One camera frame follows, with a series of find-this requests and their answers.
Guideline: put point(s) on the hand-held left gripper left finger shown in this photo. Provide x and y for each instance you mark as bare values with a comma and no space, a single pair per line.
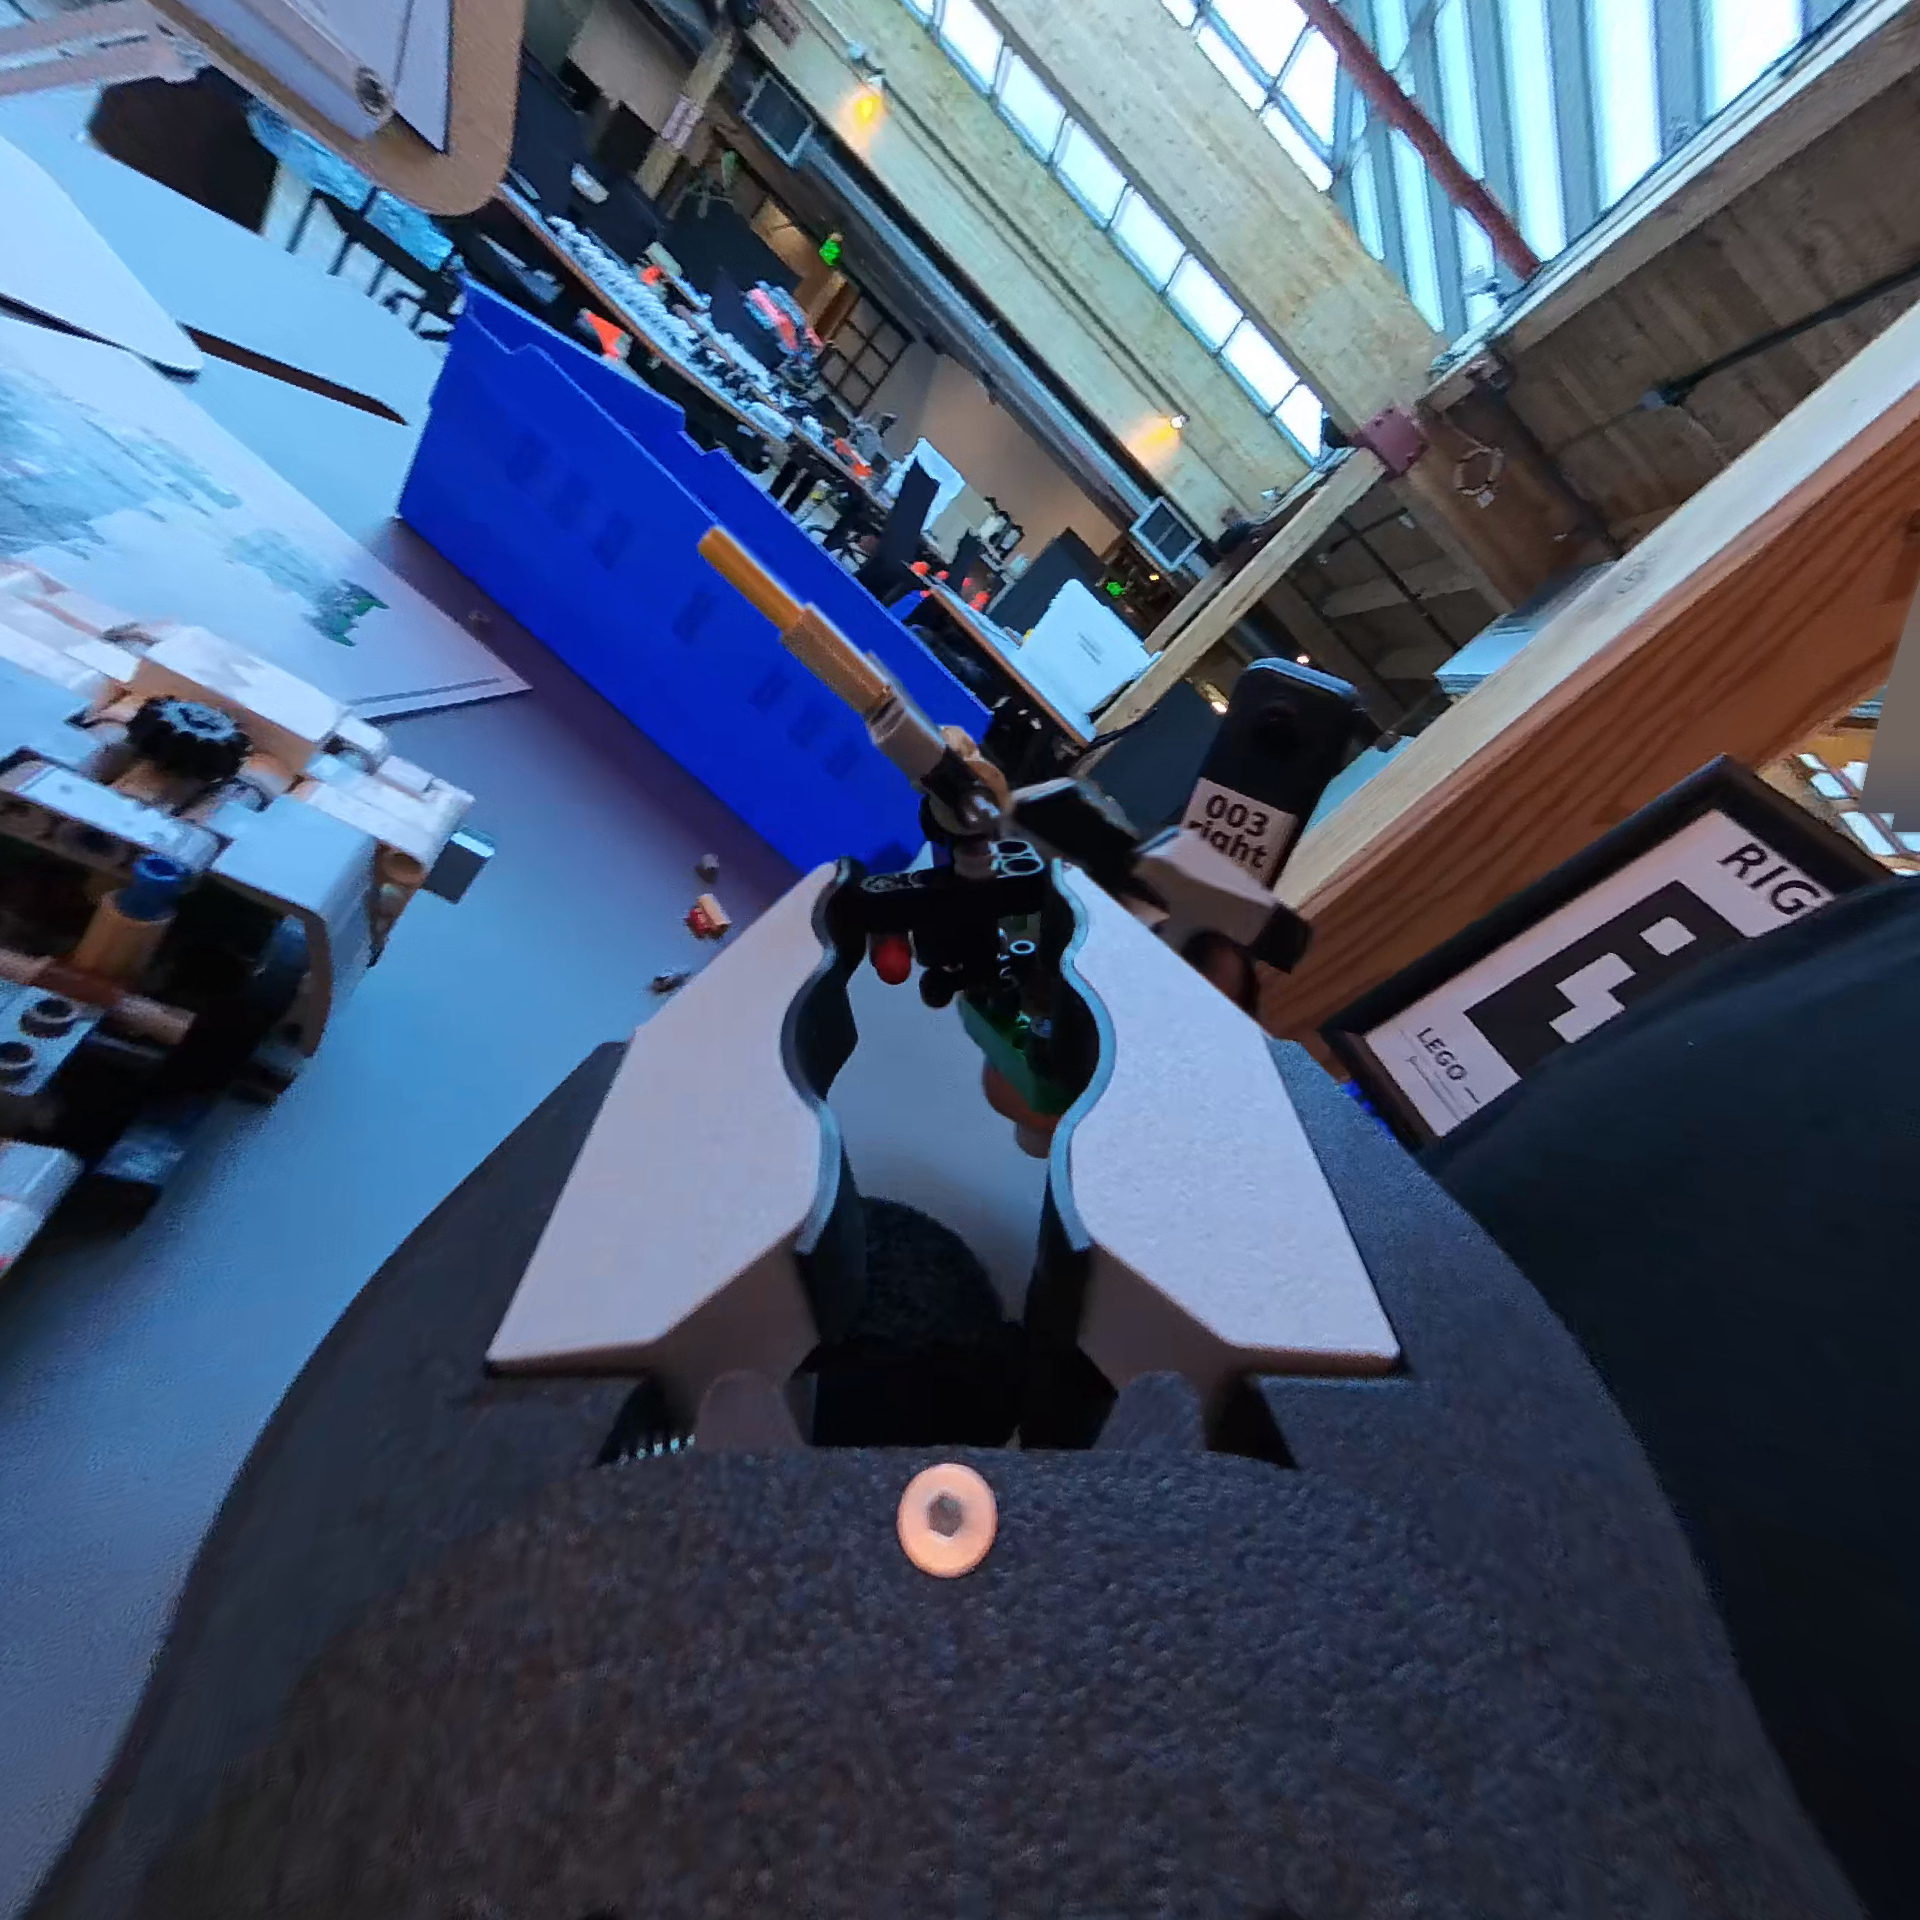
674,1201

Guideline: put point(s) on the open instruction booklet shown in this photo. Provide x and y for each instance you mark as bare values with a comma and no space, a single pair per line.
181,525

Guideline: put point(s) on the grey air duct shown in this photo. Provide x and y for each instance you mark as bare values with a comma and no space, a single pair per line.
973,330

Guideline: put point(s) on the framed marker sign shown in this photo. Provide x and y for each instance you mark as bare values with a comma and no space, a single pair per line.
1620,962

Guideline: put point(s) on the lego gear subassembly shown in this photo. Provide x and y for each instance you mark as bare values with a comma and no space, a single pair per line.
961,901

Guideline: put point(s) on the person's right hand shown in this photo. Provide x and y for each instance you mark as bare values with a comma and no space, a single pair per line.
1026,1119

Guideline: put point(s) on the white black lego truck model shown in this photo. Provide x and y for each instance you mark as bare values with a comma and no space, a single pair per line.
225,901

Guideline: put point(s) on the blue plastic bin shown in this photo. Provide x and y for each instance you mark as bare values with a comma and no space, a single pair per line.
629,571

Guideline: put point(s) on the green lego angle beam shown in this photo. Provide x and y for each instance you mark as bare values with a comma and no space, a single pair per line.
1036,1067

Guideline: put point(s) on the background desk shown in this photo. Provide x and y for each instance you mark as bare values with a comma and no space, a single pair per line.
996,661

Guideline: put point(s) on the white box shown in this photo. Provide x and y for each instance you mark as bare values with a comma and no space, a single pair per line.
1083,647

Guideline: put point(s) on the wooden post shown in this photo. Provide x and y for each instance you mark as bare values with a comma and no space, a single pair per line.
1620,675

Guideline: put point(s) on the wall vent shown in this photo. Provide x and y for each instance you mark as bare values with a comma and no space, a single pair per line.
777,118
1163,534

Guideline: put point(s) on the stack of colourful packets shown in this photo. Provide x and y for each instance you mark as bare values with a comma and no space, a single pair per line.
782,318

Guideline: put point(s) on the wooden column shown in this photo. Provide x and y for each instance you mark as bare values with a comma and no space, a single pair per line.
1243,587

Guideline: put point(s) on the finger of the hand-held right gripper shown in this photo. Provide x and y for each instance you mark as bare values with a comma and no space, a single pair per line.
1078,819
1222,893

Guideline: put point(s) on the wall lamp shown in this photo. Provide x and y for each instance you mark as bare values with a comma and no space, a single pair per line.
1162,433

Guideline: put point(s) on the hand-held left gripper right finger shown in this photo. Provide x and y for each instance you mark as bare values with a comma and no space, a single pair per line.
1229,1201

